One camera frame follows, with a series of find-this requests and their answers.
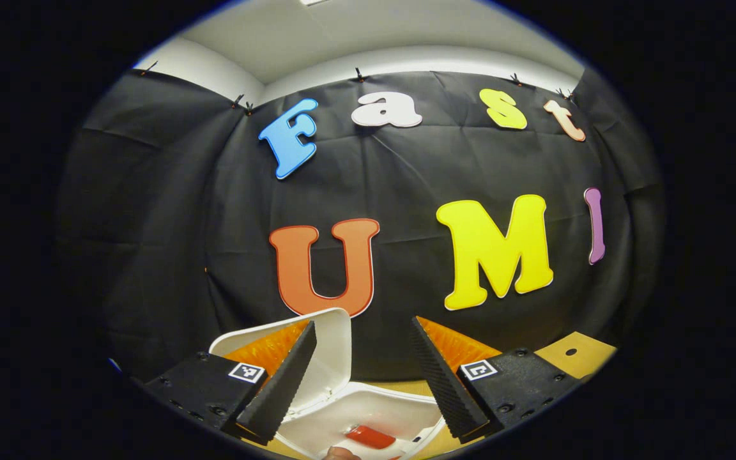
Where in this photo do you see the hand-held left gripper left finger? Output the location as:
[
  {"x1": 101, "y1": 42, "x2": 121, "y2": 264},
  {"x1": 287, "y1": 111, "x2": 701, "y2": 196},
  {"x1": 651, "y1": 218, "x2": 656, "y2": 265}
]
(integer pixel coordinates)
[{"x1": 141, "y1": 319, "x2": 319, "y2": 447}]

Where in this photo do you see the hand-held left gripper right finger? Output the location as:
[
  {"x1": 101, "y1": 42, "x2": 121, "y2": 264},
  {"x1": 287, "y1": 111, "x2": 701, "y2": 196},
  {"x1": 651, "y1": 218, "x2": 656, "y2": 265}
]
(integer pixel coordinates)
[{"x1": 410, "y1": 316, "x2": 583, "y2": 445}]

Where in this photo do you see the white desktop garbage bin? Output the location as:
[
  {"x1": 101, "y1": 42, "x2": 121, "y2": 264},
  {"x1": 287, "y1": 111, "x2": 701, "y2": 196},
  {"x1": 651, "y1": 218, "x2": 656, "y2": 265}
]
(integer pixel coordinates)
[{"x1": 208, "y1": 307, "x2": 447, "y2": 460}]

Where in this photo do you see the red pop can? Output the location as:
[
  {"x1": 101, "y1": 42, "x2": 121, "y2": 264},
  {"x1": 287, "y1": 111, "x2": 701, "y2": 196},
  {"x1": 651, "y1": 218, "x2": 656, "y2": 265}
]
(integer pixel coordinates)
[{"x1": 344, "y1": 425, "x2": 397, "y2": 450}]

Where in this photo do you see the wooden desktop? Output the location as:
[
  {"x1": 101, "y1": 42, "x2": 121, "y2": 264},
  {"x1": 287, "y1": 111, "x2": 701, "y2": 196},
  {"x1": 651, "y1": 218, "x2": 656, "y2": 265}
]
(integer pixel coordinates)
[{"x1": 240, "y1": 331, "x2": 618, "y2": 460}]

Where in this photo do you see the black backdrop cloth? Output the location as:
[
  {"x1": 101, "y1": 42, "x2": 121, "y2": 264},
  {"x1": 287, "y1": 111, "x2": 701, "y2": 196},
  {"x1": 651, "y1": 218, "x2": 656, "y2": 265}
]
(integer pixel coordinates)
[{"x1": 55, "y1": 67, "x2": 666, "y2": 384}]

